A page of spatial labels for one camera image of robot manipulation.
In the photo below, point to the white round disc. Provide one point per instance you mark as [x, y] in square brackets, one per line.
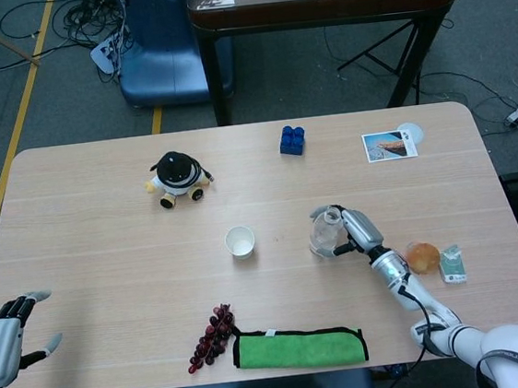
[414, 130]

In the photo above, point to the blue building block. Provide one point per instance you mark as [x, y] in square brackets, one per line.
[291, 142]

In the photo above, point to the photo postcard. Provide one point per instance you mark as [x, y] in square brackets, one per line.
[388, 147]

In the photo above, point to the transparent plastic bottle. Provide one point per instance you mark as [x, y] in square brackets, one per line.
[323, 236]

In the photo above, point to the white power strip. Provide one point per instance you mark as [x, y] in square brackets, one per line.
[107, 52]

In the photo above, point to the purple grape bunch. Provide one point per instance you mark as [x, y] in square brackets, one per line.
[213, 335]

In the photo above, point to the brown mahjong table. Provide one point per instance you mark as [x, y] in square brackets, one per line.
[313, 7]

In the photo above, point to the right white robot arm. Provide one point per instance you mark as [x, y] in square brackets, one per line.
[444, 327]

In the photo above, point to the black and white plush toy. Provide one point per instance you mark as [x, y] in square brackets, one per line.
[176, 175]

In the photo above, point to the green and white packet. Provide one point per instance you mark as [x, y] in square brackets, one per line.
[453, 268]

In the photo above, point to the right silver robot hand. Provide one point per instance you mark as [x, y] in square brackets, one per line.
[362, 231]

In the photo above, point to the white paper cup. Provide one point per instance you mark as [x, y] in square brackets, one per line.
[240, 243]

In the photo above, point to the green cloth with black trim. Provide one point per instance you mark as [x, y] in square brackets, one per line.
[298, 349]

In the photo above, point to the blue machine base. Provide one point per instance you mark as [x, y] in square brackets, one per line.
[156, 52]

